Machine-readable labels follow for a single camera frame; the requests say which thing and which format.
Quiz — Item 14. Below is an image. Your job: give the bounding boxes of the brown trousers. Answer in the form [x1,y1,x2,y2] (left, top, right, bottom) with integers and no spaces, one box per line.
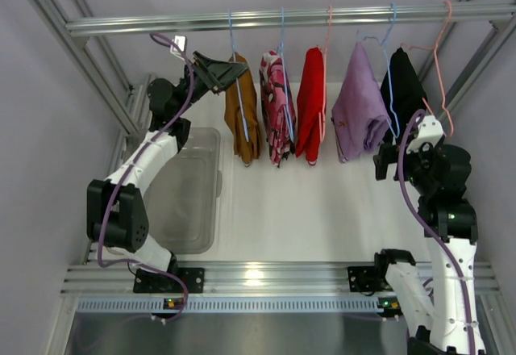
[224,69,263,166]

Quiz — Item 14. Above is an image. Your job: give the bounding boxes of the blue hanger with brown trousers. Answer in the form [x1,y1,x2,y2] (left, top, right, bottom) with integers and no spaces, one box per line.
[227,9,250,143]

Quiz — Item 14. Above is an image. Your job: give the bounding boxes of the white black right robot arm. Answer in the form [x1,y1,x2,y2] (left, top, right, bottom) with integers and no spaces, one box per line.
[347,144,487,354]

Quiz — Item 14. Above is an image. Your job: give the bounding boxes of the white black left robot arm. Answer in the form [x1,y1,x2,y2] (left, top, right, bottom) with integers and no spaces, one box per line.
[86,52,248,296]

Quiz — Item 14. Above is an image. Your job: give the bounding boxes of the lilac trousers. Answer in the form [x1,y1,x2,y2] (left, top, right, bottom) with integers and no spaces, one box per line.
[331,42,391,164]

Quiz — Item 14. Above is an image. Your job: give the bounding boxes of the black trousers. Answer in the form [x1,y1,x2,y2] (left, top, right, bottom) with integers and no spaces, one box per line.
[380,48,427,144]

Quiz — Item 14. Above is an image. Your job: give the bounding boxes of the pink patterned trousers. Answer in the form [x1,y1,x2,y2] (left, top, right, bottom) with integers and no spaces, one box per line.
[259,50,296,168]

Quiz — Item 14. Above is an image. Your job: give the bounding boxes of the pink hanger with red trousers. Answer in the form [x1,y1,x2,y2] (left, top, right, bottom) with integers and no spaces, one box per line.
[318,5,333,144]

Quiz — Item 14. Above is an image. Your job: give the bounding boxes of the red trousers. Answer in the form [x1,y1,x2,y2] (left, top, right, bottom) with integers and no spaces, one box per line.
[295,47,324,166]

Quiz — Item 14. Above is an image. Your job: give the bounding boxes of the blue hanger with lilac trousers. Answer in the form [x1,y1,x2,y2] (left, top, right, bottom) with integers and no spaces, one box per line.
[356,3,401,139]

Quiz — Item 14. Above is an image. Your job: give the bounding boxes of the clear plastic bin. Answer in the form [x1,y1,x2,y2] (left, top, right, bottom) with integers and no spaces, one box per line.
[144,127,222,255]

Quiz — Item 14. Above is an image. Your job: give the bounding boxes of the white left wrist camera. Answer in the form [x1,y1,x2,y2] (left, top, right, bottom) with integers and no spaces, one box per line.
[169,35,188,60]

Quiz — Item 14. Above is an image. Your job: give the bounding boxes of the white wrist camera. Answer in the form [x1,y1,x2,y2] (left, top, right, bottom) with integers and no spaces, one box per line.
[412,115,444,148]
[169,35,188,60]

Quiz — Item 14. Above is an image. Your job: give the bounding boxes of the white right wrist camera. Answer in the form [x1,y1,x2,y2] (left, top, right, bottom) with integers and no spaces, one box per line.
[412,115,444,148]

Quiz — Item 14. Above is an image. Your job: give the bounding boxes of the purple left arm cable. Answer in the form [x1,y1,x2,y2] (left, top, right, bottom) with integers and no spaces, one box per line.
[95,32,198,326]

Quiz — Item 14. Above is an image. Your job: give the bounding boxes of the right aluminium frame post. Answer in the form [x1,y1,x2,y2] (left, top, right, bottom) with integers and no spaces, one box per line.
[422,0,515,127]

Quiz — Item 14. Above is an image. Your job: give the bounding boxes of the aluminium frame post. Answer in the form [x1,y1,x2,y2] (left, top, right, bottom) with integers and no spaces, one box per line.
[6,0,158,138]
[422,0,515,127]

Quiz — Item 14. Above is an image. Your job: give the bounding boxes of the aluminium hanging rail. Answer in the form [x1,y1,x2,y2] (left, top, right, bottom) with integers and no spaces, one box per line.
[65,2,515,37]

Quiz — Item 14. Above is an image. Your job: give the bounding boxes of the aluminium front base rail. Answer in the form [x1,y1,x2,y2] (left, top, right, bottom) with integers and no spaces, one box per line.
[60,261,500,296]

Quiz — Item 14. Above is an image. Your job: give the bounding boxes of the left aluminium frame post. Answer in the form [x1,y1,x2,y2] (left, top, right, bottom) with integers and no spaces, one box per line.
[6,0,158,138]

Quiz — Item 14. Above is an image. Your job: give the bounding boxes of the grey slotted cable duct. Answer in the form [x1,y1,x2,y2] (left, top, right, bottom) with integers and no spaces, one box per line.
[76,295,384,314]

